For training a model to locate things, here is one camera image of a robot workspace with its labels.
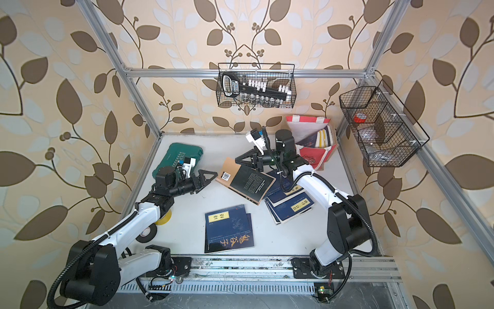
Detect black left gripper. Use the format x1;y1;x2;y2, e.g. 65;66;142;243
166;171;216;199

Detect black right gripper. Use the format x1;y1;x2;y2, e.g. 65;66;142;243
237;146;285;173

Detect brown and black book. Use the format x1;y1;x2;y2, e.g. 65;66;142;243
216;158;275;205

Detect black and white large book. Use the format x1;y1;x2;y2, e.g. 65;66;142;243
325;124;337;147

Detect yellow cartoon man book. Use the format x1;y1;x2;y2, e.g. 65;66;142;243
315;129;331;148

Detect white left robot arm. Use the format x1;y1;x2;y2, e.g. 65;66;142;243
46;166;217;308

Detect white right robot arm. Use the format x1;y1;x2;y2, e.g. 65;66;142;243
235;127;379;279

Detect red and burlap canvas bag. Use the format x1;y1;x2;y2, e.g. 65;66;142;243
286;115;338;171

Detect green plastic tool case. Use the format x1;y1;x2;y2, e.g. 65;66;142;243
153;142;203;178

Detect navy book with yellow label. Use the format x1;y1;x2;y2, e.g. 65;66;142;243
266;185;305;207

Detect navy book yellow label front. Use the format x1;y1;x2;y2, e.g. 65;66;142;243
205;204;251;253

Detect dark book large white characters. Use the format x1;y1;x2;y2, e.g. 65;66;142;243
204;213;255;254

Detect yellow tape roll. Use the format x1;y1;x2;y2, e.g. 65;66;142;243
155;210;172;225

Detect socket wrench set in basket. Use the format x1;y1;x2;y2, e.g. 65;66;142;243
216;71;297;102

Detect black tape roll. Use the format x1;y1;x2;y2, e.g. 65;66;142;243
136;224;158;243

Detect red tape roll in basket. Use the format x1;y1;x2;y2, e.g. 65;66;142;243
353;112;367;124

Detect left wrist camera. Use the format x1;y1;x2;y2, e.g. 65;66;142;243
180;157;196;178

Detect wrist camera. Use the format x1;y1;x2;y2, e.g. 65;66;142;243
246;126;271;155
180;157;196;178

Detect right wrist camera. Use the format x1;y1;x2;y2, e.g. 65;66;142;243
246;126;271;155

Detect black wire basket back wall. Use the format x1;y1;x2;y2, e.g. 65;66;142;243
216;61;297;109

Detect black wire basket wall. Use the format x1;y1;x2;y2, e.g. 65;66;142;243
216;61;297;109
339;81;430;167

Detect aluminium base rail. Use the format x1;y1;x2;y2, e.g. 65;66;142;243
140;254;403;295

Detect black wire basket right wall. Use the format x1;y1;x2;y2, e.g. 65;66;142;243
339;81;430;167

